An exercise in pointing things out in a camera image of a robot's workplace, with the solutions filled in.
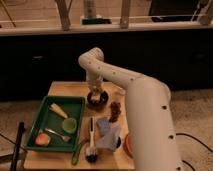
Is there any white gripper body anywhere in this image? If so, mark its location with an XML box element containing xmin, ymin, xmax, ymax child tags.
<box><xmin>86</xmin><ymin>72</ymin><xmax>103</xmax><ymax>91</ymax></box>

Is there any white eraser block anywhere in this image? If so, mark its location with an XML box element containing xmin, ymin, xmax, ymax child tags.
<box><xmin>92</xmin><ymin>94</ymin><xmax>101</xmax><ymax>102</ymax></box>

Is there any dark purple bowl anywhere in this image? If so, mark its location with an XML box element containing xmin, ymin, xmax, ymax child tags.
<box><xmin>87</xmin><ymin>91</ymin><xmax>109</xmax><ymax>108</ymax></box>

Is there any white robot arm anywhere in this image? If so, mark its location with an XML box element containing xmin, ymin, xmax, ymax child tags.
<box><xmin>78</xmin><ymin>47</ymin><xmax>184</xmax><ymax>171</ymax></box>

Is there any orange bowl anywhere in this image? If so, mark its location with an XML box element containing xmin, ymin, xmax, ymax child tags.
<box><xmin>124</xmin><ymin>134</ymin><xmax>133</xmax><ymax>158</ymax></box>

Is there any dark red grape bunch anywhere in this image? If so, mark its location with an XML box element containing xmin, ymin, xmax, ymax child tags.
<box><xmin>109</xmin><ymin>102</ymin><xmax>121</xmax><ymax>123</ymax></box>

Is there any yellow corn cob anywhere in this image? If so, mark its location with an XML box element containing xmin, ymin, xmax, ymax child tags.
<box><xmin>49</xmin><ymin>103</ymin><xmax>68</xmax><ymax>119</ymax></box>

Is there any green plastic cup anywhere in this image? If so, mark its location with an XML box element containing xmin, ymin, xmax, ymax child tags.
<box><xmin>62</xmin><ymin>118</ymin><xmax>77</xmax><ymax>134</ymax></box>

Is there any green plastic tray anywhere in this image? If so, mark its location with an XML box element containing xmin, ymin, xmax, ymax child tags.
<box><xmin>25</xmin><ymin>96</ymin><xmax>85</xmax><ymax>153</ymax></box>

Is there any green box on shelf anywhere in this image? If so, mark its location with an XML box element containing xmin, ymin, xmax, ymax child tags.
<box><xmin>82</xmin><ymin>18</ymin><xmax>111</xmax><ymax>25</ymax></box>

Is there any blue grey cloth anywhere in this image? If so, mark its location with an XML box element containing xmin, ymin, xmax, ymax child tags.
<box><xmin>96</xmin><ymin>117</ymin><xmax>121</xmax><ymax>151</ymax></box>

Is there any metal spoon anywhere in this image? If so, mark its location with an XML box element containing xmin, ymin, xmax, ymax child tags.
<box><xmin>44</xmin><ymin>128</ymin><xmax>71</xmax><ymax>142</ymax></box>

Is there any black white dish brush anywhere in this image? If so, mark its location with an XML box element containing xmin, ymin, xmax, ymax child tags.
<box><xmin>86</xmin><ymin>117</ymin><xmax>98</xmax><ymax>163</ymax></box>

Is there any green chili pepper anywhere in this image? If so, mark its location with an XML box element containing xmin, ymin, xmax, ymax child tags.
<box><xmin>71</xmin><ymin>139</ymin><xmax>89</xmax><ymax>166</ymax></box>

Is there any red yellow apple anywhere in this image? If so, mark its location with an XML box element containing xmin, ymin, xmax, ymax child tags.
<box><xmin>35</xmin><ymin>133</ymin><xmax>51</xmax><ymax>146</ymax></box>

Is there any black pole stand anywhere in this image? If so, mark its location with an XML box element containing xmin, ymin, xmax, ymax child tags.
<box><xmin>10</xmin><ymin>122</ymin><xmax>25</xmax><ymax>171</ymax></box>

